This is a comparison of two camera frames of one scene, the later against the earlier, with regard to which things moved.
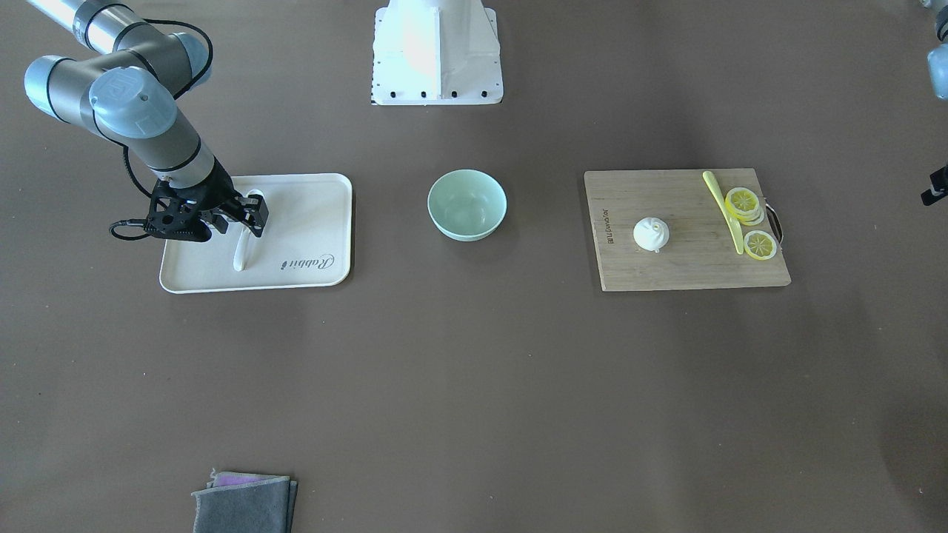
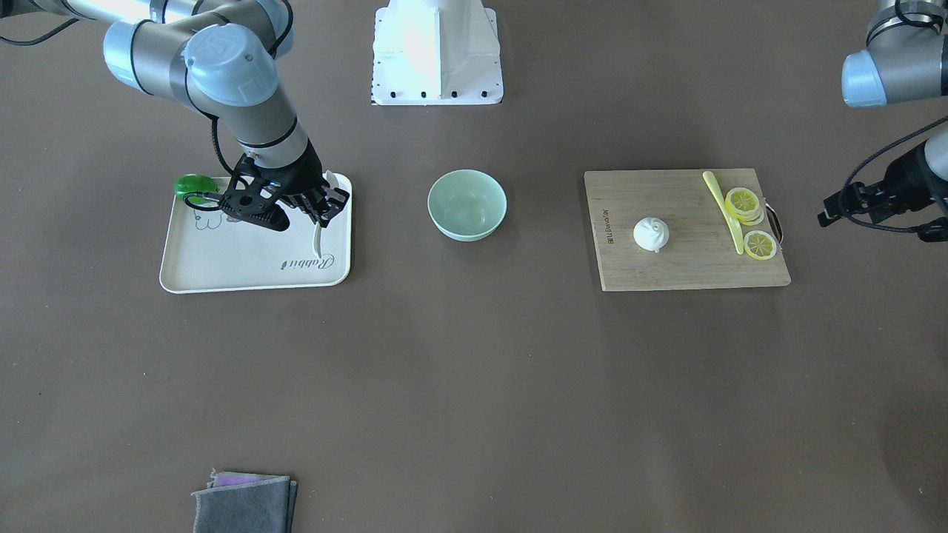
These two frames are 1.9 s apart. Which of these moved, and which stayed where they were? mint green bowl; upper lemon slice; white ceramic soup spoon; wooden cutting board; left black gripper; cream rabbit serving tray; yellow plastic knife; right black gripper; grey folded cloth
Moved: left black gripper; right black gripper; white ceramic soup spoon
Stayed: grey folded cloth; yellow plastic knife; mint green bowl; wooden cutting board; upper lemon slice; cream rabbit serving tray
